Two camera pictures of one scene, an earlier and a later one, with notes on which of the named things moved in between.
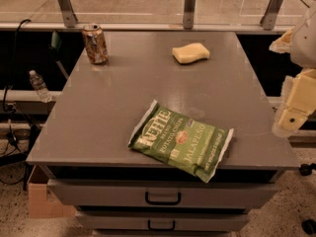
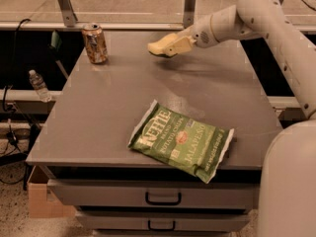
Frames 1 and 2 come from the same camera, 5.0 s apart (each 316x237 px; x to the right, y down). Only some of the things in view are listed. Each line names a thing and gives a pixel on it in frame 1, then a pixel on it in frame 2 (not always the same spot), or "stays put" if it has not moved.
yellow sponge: (190, 53) to (157, 46)
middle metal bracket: (189, 7) stays put
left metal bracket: (65, 4) stays put
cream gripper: (305, 44) to (201, 34)
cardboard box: (39, 205) stays put
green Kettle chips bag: (194, 144) stays put
